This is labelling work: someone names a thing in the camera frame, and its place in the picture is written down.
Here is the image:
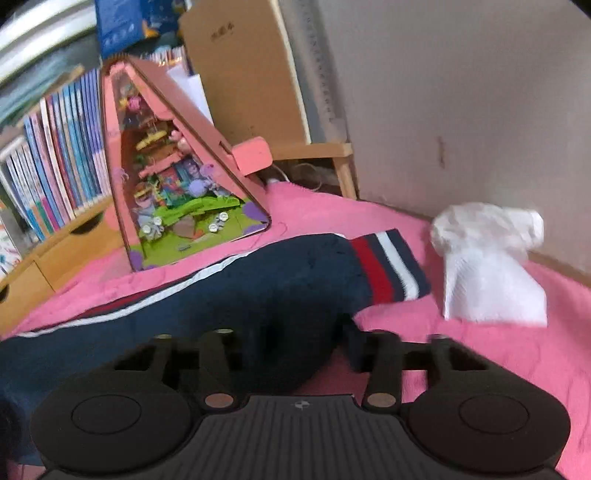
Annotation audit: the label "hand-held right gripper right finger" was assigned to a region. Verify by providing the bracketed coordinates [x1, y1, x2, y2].
[346, 323, 490, 412]

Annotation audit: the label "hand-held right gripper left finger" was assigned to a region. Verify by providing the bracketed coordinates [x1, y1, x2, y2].
[113, 329, 242, 412]

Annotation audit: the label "navy white striped jacket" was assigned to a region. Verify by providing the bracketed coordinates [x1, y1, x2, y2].
[0, 229, 432, 467]

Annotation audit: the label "pink blanket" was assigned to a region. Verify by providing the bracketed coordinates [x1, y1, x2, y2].
[0, 180, 591, 480]

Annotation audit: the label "pink triangular dollhouse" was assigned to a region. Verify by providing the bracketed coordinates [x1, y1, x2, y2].
[99, 55, 274, 273]

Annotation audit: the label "crumpled white tissue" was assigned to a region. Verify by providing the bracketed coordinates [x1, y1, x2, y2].
[429, 202, 549, 328]

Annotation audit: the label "wooden drawer organizer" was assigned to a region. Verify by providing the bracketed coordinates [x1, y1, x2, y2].
[0, 196, 127, 337]

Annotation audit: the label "wooden shelf stand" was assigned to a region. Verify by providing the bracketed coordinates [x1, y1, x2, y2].
[272, 142, 358, 200]

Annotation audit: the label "row of colourful books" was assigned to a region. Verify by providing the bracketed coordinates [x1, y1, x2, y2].
[0, 67, 116, 278]

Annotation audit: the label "white paper sheets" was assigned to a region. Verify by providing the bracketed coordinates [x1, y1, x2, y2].
[166, 69, 215, 123]

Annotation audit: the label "white ruler panel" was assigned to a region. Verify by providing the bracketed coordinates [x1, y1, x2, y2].
[277, 0, 347, 144]

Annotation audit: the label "brown cardboard box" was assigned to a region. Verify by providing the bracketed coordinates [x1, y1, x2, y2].
[178, 0, 312, 160]

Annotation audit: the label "blue box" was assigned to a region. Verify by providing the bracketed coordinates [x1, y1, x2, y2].
[95, 0, 190, 61]

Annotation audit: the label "white cable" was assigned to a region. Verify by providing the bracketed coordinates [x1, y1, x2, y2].
[265, 161, 333, 190]

